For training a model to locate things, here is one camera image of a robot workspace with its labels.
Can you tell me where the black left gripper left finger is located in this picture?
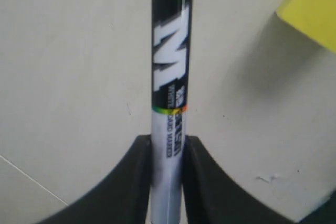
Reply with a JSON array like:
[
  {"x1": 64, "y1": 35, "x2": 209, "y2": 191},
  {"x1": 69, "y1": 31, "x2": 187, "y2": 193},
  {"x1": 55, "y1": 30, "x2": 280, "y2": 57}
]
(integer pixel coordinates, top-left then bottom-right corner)
[{"x1": 41, "y1": 135, "x2": 152, "y2": 223}]

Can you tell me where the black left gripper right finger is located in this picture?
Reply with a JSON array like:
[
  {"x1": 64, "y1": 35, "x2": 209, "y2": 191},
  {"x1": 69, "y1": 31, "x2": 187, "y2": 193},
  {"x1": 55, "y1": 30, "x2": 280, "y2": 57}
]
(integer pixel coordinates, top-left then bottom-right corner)
[{"x1": 182, "y1": 136, "x2": 292, "y2": 223}]

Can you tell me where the black white whiteboard marker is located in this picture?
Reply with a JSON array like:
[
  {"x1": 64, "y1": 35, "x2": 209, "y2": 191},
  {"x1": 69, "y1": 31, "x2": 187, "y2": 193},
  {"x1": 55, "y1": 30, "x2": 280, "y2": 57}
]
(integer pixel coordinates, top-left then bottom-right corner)
[{"x1": 150, "y1": 0, "x2": 193, "y2": 223}]

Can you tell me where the yellow cube block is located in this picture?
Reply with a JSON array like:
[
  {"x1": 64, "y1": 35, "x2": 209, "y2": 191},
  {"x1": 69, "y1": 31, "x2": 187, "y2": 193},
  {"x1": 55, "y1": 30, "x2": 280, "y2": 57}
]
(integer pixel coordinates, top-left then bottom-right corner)
[{"x1": 276, "y1": 0, "x2": 335, "y2": 53}]

